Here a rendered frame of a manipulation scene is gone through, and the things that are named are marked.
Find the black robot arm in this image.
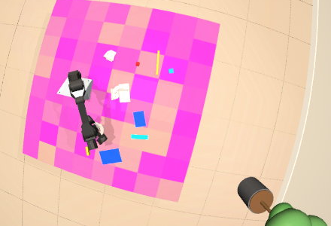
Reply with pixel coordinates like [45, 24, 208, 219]
[68, 70, 98, 150]

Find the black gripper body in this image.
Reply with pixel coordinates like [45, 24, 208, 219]
[87, 115, 108, 145]

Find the cream plate with two holes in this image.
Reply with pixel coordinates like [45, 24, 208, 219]
[104, 51, 115, 61]

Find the blue flat bar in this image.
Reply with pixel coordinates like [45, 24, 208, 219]
[133, 111, 146, 127]

